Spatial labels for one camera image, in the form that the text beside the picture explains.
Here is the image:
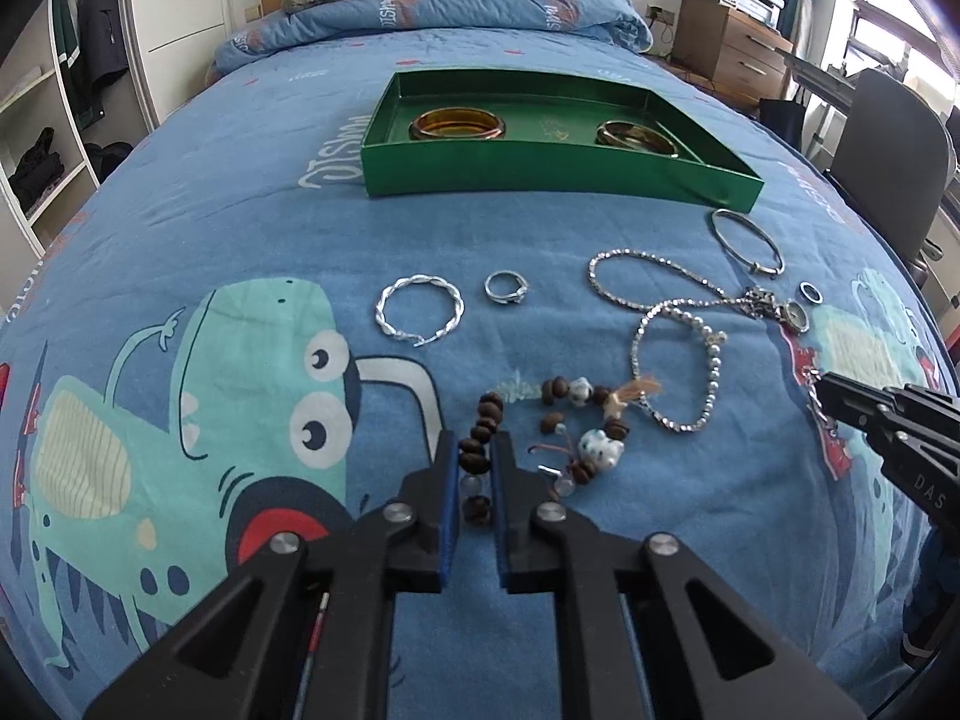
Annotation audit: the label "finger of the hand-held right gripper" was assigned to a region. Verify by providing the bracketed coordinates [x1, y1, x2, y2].
[816, 373, 960, 430]
[817, 394, 914, 460]

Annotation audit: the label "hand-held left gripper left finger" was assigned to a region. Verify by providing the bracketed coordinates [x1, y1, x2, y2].
[82, 429, 460, 720]

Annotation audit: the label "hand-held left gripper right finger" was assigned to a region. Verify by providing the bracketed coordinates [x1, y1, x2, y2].
[491, 431, 871, 720]

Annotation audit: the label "silver wristwatch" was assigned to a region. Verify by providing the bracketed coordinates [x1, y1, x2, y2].
[742, 285, 845, 436]

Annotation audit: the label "wooden bead bracelet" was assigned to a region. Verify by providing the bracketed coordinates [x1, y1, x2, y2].
[457, 377, 665, 526]

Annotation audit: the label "silver pearl necklace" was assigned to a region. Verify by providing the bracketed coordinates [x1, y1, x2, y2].
[631, 298, 758, 436]

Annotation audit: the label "twisted silver bracelet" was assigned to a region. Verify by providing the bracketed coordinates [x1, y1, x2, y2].
[373, 275, 466, 348]

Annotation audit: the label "thin silver bangle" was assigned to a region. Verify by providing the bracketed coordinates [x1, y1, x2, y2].
[709, 208, 785, 278]

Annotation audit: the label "silver bead chain bracelet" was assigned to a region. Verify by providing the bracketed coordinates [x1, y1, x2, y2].
[587, 250, 725, 310]

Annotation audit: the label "green jewelry tray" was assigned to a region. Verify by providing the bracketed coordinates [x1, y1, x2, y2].
[360, 71, 766, 215]

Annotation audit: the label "grey office chair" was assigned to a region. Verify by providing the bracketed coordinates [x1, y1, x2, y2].
[821, 67, 960, 286]

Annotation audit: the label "dark bag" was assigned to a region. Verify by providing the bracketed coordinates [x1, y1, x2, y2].
[757, 97, 807, 143]

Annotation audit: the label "grey desk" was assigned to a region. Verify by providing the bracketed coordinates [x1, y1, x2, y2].
[776, 45, 863, 113]

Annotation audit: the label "brown horn bangle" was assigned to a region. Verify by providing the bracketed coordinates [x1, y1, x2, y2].
[595, 120, 680, 160]

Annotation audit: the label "wooden nightstand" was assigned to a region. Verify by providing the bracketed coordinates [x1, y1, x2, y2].
[670, 0, 794, 98]

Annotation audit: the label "amber resin bangle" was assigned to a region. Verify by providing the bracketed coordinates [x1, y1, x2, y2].
[409, 109, 507, 143]

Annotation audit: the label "window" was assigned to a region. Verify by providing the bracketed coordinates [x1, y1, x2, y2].
[825, 0, 960, 91]

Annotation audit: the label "blue cartoon printed bedsheet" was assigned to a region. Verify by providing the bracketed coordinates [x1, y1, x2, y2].
[0, 26, 960, 720]

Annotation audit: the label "folded dark clothes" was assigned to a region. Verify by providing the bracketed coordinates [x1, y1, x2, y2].
[7, 127, 65, 211]
[82, 141, 136, 182]

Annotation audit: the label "folded blue quilt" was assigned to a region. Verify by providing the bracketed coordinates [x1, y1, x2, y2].
[206, 0, 653, 83]

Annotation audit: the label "white open shelf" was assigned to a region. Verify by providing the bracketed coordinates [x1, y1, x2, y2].
[0, 0, 106, 256]

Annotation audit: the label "white wardrobe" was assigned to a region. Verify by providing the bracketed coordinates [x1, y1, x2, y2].
[120, 0, 260, 128]

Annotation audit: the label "hanging green garment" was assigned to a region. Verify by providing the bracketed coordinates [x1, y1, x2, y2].
[49, 0, 98, 125]

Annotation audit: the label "hanging dark jacket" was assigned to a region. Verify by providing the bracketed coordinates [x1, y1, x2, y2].
[71, 0, 132, 91]

